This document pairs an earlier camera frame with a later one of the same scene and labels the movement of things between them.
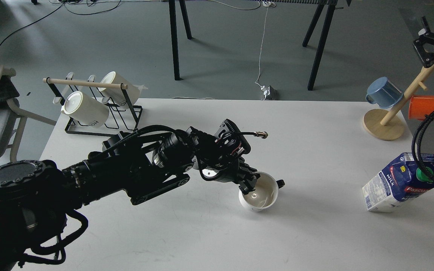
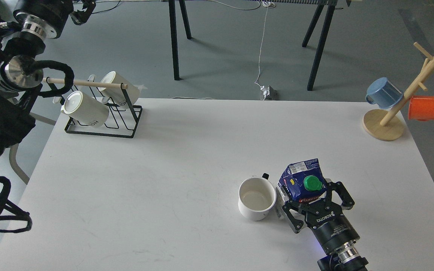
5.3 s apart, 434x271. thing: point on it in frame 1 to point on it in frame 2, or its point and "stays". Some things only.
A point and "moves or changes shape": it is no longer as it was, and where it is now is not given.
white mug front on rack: x=85 y=110 stays
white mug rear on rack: x=116 y=95 stays
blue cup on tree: x=382 y=91 stays
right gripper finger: x=426 y=38 to x=330 y=227
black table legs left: x=173 y=32 stays
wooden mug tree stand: x=385 y=125 stays
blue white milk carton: x=400 y=181 to x=302 y=181
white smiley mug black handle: x=265 y=196 moves or changes shape
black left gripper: x=219 y=157 to x=54 y=13
